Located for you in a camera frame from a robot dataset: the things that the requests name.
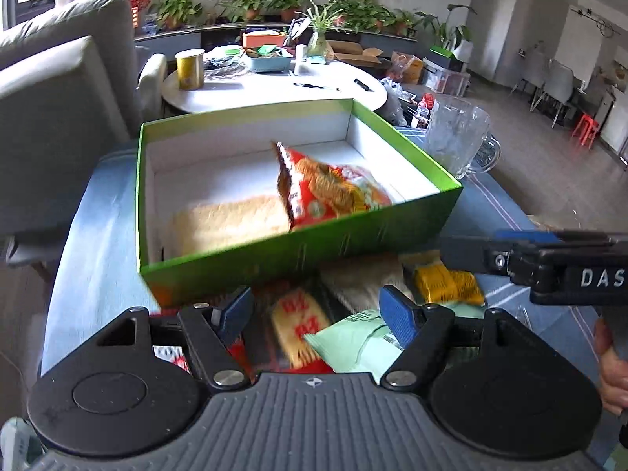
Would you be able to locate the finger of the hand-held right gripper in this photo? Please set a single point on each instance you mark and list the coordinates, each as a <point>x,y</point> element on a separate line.
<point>471,254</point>
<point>527,235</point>

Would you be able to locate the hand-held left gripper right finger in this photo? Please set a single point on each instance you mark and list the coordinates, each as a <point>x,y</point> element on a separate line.
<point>397,316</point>

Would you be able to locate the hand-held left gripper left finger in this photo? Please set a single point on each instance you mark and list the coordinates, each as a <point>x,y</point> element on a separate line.
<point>234,314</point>

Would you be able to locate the light green snack packet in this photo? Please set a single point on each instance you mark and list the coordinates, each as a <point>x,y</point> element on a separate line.
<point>353,348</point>

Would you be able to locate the red and yellow snack packet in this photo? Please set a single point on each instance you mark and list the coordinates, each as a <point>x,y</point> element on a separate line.
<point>294,328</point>

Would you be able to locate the red and white snack packet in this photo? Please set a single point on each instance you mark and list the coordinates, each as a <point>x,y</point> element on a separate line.
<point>171,357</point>

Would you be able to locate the green cardboard box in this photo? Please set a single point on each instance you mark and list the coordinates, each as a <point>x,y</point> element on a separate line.
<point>294,261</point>

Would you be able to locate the beige snack packet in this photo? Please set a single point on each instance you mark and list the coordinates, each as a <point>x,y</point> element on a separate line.
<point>225,225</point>

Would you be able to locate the red noodle snack packet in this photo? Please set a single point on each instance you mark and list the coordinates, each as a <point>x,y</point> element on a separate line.
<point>319,196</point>

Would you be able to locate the person's right hand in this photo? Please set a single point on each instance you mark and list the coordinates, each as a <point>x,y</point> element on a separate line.
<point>612,378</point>

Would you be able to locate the white striped snack packet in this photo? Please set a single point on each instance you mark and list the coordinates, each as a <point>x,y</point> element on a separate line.
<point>358,279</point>

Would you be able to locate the glass mug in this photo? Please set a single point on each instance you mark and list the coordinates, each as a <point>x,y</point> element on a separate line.
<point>454,132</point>

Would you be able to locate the red stool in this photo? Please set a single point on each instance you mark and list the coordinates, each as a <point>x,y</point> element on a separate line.
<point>586,127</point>

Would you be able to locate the blue striped tablecloth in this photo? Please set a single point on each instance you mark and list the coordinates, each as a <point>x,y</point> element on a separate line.
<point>98,255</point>

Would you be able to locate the grey dining chairs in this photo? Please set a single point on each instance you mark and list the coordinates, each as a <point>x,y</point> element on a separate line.
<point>557,78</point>

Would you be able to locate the clear storage bin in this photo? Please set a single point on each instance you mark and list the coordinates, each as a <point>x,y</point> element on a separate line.
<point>449,78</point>

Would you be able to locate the orange bag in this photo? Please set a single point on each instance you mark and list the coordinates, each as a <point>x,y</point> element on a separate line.
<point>407,68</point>

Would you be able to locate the black remote control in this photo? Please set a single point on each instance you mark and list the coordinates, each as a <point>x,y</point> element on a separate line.
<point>364,85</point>

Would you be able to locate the large plant in white pot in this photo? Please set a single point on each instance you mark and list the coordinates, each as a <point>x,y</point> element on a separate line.
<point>456,39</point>

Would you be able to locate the white round table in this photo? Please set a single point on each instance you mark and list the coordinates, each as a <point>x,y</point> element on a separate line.
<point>274,97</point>

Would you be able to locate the black pen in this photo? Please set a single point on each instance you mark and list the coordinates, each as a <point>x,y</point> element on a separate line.
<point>309,86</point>

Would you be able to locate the open cardboard box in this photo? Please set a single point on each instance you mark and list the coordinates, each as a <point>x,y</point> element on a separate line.
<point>351,51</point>

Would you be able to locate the white cushion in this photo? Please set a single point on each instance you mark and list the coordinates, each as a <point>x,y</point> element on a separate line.
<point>152,83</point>

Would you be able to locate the gold can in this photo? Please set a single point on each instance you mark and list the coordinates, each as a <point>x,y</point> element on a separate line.
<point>190,71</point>

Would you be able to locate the blue tray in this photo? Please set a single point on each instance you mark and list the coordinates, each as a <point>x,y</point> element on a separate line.
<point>267,63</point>

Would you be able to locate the grey sofa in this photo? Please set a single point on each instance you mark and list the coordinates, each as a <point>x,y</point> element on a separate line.
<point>49,132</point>

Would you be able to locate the spider plant in glass vase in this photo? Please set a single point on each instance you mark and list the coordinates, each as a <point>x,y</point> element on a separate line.
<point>319,41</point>

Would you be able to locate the orange box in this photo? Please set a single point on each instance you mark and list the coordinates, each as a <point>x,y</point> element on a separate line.
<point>262,40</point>

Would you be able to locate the grey television cabinet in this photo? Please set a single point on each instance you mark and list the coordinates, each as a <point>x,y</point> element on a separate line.
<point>216,38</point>

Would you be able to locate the row of potted plants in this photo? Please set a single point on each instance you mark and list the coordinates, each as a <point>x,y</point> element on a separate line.
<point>255,2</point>

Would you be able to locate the red decorated plant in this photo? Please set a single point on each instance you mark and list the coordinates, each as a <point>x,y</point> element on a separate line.
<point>142,0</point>

